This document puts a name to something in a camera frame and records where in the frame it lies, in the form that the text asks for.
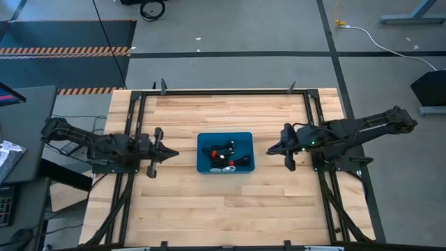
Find grey metal stand legs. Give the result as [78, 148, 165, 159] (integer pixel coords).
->
[379, 0, 446, 25]

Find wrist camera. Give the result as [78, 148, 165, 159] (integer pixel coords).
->
[138, 135, 154, 154]
[296, 125, 316, 149]

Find black computer mouse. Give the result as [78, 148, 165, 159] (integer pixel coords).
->
[10, 228, 34, 245]

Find blue plastic bin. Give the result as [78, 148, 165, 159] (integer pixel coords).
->
[197, 131, 256, 174]

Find black cable with red strap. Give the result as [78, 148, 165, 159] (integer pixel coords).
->
[202, 146, 227, 161]
[212, 155, 252, 169]

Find black USB-C cable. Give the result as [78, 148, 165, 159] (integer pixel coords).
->
[217, 139, 236, 153]
[208, 155, 231, 168]

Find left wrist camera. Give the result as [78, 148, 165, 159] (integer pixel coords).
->
[138, 135, 154, 154]

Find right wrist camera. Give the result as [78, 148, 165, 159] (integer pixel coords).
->
[296, 125, 316, 149]

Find large black monitor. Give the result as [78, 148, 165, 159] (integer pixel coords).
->
[0, 82, 27, 107]

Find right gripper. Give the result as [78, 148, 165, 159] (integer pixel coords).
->
[266, 123, 300, 172]

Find thin black hanging cable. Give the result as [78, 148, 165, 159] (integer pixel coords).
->
[91, 0, 128, 89]

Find black floor cable coil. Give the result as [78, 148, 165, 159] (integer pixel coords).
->
[139, 0, 167, 22]

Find grey patterned pad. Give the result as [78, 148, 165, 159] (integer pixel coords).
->
[0, 139, 29, 184]

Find black box on stand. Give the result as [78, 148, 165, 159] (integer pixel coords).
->
[410, 69, 446, 118]

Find white floor cable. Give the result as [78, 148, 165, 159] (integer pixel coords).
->
[343, 24, 438, 73]

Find black floor mat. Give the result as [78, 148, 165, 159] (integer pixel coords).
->
[0, 19, 137, 96]

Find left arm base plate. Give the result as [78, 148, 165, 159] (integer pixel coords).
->
[91, 160, 140, 174]

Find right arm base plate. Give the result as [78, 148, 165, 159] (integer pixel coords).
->
[311, 153, 363, 172]

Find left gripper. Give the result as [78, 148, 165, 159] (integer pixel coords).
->
[146, 127, 180, 179]

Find dark grey desk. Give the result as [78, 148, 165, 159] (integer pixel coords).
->
[0, 85, 59, 185]

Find yellow floor cable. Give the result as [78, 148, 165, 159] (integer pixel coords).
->
[332, 0, 348, 29]

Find black aluminium frame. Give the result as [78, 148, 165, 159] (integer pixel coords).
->
[79, 89, 387, 251]

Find black keyboard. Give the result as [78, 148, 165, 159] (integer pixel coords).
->
[0, 184, 15, 228]

